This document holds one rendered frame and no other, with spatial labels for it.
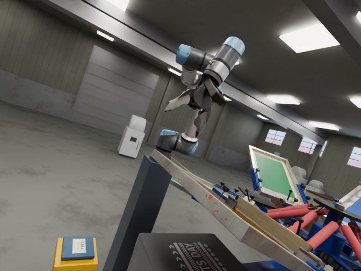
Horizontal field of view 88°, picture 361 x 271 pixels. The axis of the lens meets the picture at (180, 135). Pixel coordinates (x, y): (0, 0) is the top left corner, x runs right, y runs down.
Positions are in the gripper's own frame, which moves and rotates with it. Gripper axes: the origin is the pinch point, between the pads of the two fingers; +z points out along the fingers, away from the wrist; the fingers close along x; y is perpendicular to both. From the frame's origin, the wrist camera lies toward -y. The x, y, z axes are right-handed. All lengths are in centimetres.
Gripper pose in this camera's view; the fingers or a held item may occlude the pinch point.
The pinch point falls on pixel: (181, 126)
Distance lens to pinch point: 60.3
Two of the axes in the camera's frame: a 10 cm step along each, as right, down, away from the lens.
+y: -4.6, -2.1, 8.6
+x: -6.8, -5.4, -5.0
